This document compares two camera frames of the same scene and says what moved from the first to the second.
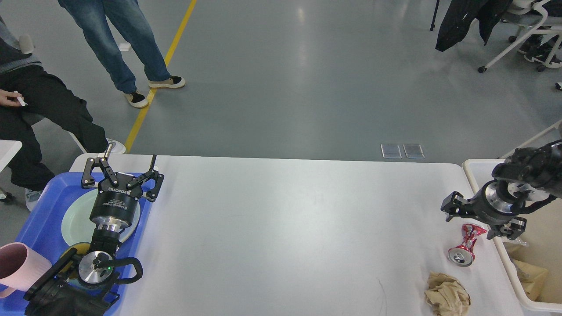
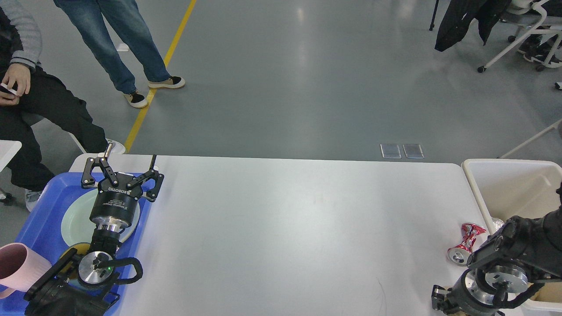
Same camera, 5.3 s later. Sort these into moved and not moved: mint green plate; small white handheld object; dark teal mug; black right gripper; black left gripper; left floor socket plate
Moved: black right gripper; small white handheld object
Not moved: black left gripper; dark teal mug; left floor socket plate; mint green plate
